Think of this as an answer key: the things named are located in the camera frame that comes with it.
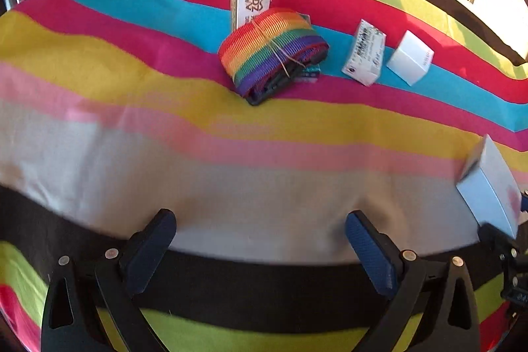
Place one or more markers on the white printed carton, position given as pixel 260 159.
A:
pixel 365 53

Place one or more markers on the striped colourful cloth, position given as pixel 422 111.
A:
pixel 165 154

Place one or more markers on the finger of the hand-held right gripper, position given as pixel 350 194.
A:
pixel 525 201
pixel 505 253

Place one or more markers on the plain white carton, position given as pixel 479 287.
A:
pixel 410 57

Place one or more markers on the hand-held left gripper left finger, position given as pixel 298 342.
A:
pixel 148 251

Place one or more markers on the small teal carton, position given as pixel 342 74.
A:
pixel 309 73

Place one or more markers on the pale blue white carton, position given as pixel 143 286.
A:
pixel 491 187

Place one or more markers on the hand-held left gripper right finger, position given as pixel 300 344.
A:
pixel 367 251

